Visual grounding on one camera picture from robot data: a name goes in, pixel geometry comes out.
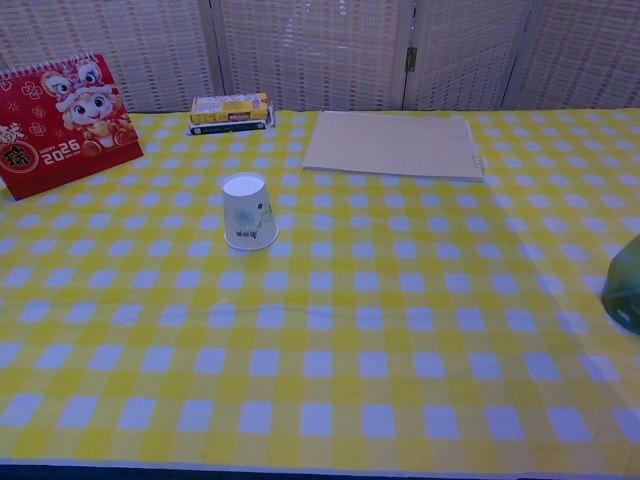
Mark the green spray bottle black trigger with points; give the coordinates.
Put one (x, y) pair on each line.
(625, 290)

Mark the yellow white checkered tablecloth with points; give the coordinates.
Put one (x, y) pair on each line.
(320, 310)

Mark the white paper cup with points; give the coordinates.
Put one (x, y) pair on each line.
(248, 215)

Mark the beige spiral notebook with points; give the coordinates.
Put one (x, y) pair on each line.
(390, 145)

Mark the black book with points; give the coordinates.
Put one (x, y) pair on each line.
(230, 127)

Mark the yellow cardboard box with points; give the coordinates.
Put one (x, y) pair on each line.
(227, 107)

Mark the woven folding screen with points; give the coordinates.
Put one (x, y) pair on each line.
(310, 50)

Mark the brass screen hinge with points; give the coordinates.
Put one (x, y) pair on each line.
(411, 58)

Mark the red 2026 desk calendar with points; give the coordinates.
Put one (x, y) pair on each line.
(65, 125)

